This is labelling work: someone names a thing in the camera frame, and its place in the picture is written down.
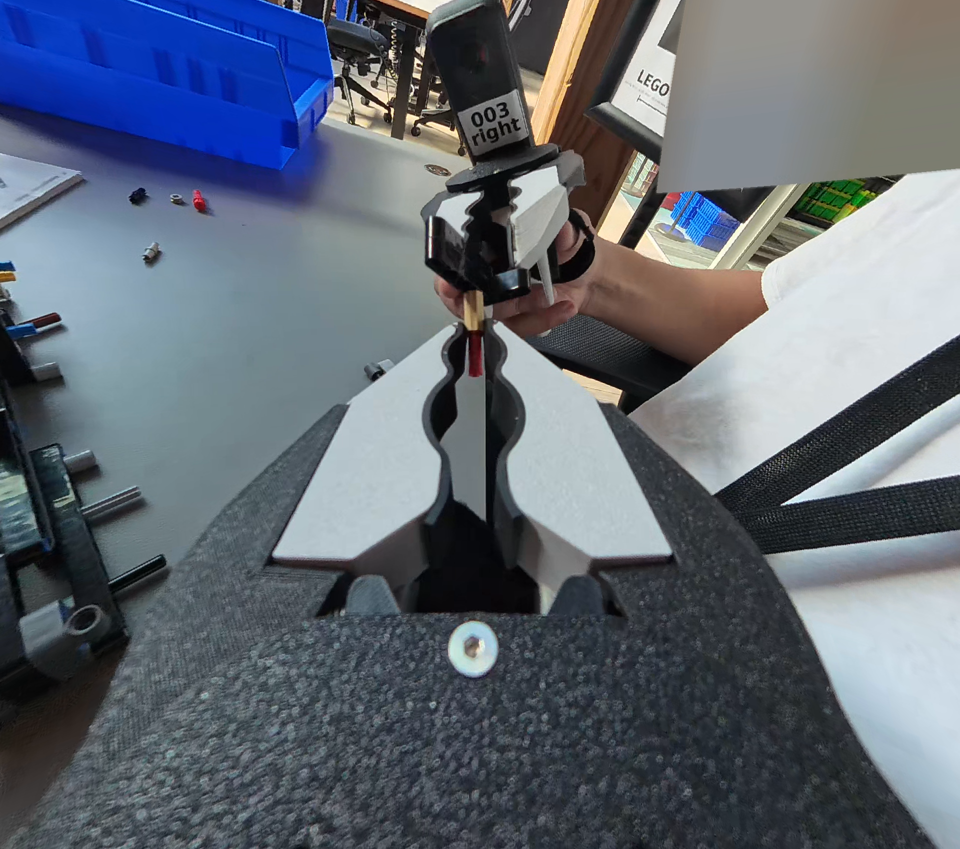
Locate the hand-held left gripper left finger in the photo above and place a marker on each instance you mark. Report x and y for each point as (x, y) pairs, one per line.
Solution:
(360, 489)

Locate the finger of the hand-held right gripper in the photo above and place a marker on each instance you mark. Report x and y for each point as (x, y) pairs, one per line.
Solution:
(459, 210)
(536, 219)

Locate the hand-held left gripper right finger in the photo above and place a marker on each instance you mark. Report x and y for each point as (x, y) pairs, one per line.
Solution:
(577, 489)

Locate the tan lego pin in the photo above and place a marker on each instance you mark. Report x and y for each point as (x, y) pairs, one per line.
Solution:
(474, 313)

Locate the red lego axle pin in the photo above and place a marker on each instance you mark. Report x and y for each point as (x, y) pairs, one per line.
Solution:
(476, 354)

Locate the person's right forearm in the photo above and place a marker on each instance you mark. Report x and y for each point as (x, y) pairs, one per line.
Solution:
(675, 301)

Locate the grey lego angled beam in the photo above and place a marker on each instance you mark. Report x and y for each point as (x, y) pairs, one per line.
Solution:
(379, 369)

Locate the small red lego piece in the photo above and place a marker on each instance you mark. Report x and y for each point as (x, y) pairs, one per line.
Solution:
(199, 201)

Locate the partly built lego model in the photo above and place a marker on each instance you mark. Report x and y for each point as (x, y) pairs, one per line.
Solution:
(67, 541)

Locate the small grey lego pin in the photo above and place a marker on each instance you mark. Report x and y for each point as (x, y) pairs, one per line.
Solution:
(153, 252)

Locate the small black lego connector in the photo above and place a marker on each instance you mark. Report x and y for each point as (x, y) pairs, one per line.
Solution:
(138, 195)

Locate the lego instruction booklet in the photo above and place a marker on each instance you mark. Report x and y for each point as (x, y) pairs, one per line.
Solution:
(34, 189)

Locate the person's right hand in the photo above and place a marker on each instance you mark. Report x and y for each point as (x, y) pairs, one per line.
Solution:
(525, 313)

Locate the black mesh chair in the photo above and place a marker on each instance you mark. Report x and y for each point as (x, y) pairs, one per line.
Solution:
(615, 354)

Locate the stack of blue crates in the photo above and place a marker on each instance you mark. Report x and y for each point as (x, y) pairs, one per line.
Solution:
(701, 223)

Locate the black framed sign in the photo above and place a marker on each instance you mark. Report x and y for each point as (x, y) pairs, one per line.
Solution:
(652, 91)

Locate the stack of green crates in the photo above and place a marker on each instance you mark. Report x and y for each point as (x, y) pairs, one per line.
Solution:
(840, 200)

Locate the blue plastic storage bin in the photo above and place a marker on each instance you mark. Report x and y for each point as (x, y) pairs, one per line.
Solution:
(150, 76)

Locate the wide wooden post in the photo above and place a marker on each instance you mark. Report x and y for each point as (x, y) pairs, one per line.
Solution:
(592, 1)

